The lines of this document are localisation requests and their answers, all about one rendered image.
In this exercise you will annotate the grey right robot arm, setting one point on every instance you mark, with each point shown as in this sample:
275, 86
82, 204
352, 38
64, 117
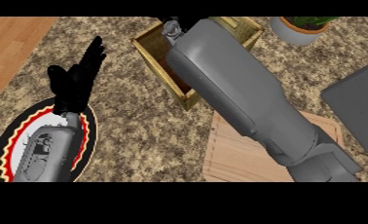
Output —
240, 94

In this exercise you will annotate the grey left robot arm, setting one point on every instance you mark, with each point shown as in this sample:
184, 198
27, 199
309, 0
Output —
45, 151

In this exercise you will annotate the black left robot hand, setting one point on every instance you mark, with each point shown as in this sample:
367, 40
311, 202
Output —
77, 82

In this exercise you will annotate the black red white round plate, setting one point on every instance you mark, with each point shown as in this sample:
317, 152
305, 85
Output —
89, 127

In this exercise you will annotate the yellow wooden basket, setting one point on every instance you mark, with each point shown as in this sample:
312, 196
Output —
159, 51

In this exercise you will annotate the pale wooden cutting board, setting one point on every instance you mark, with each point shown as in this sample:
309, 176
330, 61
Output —
240, 156

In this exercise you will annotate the grey potted green plant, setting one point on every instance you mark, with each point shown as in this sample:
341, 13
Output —
299, 29

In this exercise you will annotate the dark grey flat appliance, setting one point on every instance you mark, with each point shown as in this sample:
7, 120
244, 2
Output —
349, 104

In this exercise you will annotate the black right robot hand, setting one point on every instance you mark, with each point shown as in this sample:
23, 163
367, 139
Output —
169, 19

